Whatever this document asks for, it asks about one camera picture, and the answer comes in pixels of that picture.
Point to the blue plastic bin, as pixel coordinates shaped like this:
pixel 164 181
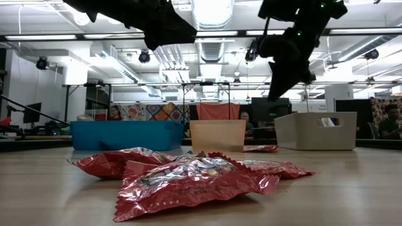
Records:
pixel 125 135

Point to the wide silver ceiling duct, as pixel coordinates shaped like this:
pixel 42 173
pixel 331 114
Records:
pixel 213 19

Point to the black diagonal rod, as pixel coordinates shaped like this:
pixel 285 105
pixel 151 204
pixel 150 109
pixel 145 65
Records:
pixel 15 95

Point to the white ceiling column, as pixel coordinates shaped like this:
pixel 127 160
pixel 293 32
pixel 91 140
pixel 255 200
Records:
pixel 74 75

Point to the black ceiling camera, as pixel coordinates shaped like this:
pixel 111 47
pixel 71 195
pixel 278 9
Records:
pixel 42 62
pixel 144 56
pixel 372 54
pixel 250 55

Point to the small black monitor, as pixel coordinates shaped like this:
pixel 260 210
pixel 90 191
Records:
pixel 32 113

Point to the red object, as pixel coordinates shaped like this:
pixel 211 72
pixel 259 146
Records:
pixel 5 121

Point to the black metal table frame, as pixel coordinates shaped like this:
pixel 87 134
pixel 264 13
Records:
pixel 66 100

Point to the brown dotted cloth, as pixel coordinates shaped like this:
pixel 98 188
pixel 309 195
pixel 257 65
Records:
pixel 375 110

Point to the white pillar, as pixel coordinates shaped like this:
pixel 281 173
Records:
pixel 339 94

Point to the orange hanging cloth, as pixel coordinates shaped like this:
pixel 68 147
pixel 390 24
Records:
pixel 218 108

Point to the orange plastic bin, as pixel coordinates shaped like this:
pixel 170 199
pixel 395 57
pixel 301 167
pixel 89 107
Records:
pixel 216 135

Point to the black partition panel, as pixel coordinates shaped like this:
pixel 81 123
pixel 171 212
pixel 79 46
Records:
pixel 364 116

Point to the person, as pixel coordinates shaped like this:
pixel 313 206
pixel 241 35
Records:
pixel 247 120
pixel 389 124
pixel 115 113

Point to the black metal stand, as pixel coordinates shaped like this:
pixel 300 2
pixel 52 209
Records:
pixel 206 83

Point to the colourful patchwork quilt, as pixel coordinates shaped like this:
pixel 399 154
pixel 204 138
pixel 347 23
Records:
pixel 157 111

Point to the slim silver ceiling duct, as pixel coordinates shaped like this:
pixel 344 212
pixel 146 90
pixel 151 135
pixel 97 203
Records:
pixel 358 50

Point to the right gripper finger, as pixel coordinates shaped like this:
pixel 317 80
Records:
pixel 279 81

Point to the red Skittles candy bag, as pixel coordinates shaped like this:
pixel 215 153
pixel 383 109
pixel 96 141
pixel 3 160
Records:
pixel 260 148
pixel 279 169
pixel 103 163
pixel 188 188

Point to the grey plastic bin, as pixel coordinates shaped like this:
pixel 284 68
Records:
pixel 311 135

